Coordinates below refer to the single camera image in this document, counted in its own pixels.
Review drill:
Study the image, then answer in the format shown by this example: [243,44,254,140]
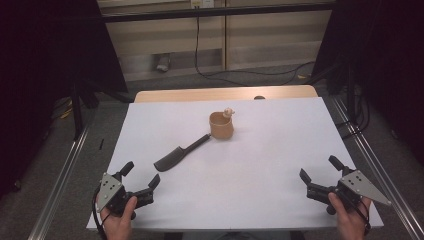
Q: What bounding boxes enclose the right hand-held gripper cable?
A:
[346,194,372,236]

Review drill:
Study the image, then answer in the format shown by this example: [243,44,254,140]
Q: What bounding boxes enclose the black metal stand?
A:
[328,63,357,123]
[70,78,101,141]

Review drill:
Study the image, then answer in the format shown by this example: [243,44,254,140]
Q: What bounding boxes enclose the white table sheet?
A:
[86,96,384,231]

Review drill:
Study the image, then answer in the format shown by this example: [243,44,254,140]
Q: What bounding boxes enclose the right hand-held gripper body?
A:
[306,168,392,215]

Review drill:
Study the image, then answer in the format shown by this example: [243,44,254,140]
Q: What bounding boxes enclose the black horizontal bar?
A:
[99,2,338,24]

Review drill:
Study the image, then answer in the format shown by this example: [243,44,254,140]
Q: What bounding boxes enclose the aluminium rail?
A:
[329,95,424,240]
[27,124,91,240]

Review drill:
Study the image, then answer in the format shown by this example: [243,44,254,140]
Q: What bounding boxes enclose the person's right hand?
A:
[328,192,372,240]

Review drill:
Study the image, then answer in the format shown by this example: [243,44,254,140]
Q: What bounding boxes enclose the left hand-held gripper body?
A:
[96,171,155,220]

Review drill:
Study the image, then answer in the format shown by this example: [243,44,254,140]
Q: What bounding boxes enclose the long black floor cable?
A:
[194,14,317,87]

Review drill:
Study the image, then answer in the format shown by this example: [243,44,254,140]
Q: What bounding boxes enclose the tan cup with figure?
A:
[208,107,236,140]

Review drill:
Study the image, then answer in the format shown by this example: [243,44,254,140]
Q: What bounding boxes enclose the bundle of black cables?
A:
[335,94,372,140]

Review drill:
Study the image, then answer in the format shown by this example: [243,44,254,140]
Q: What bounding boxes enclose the person's left hand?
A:
[99,195,138,240]

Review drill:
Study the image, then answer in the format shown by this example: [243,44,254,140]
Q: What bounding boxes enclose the hand-held gripper cable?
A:
[346,194,372,236]
[91,187,112,240]

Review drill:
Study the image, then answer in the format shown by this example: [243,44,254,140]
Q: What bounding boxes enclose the white wall socket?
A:
[190,0,215,9]

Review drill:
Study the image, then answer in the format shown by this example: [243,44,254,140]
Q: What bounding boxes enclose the black comb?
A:
[153,133,213,173]

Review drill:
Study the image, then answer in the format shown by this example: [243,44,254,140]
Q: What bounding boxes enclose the left hand-held gripper cable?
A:
[91,187,112,240]

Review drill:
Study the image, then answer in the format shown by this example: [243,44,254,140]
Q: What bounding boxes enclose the dark curtain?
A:
[0,0,129,201]
[311,0,424,164]

